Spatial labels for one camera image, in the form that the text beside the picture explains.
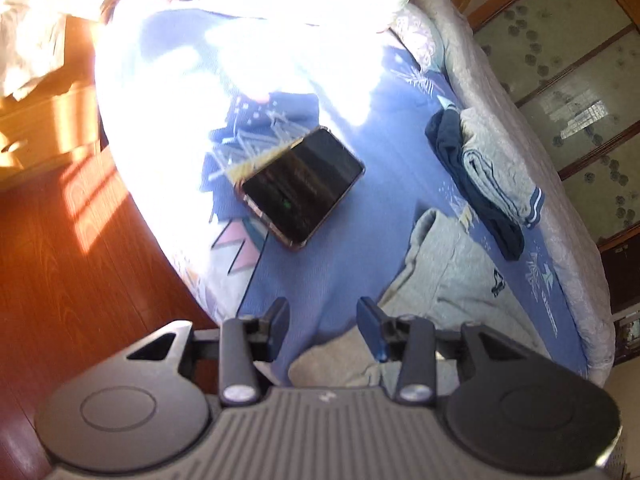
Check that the blue printed bed sheet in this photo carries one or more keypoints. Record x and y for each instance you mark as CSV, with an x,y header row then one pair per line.
x,y
380,160

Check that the wooden wardrobe with glass doors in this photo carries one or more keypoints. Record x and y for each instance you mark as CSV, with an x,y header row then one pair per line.
x,y
575,85

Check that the white crumpled cloth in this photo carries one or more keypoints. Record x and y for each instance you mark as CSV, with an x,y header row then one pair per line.
x,y
35,35

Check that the wooden nightstand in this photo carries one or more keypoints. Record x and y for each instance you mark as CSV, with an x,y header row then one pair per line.
x,y
50,125

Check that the light grey pants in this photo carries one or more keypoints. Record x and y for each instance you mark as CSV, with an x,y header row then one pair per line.
x,y
450,270

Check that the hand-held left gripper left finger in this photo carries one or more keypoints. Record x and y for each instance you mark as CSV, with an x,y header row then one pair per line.
x,y
278,330

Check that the folded navy garment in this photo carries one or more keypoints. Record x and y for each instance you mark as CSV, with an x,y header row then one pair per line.
x,y
450,150

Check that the pale grey quilt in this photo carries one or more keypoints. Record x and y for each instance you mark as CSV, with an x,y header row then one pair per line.
x,y
550,200

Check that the beige cloth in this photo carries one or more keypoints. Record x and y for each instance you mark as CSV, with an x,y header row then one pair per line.
x,y
325,360

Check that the black smartphone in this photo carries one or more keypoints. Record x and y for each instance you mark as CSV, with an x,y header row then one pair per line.
x,y
300,187

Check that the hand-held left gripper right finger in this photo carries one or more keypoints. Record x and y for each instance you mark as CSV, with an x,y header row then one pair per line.
x,y
370,330

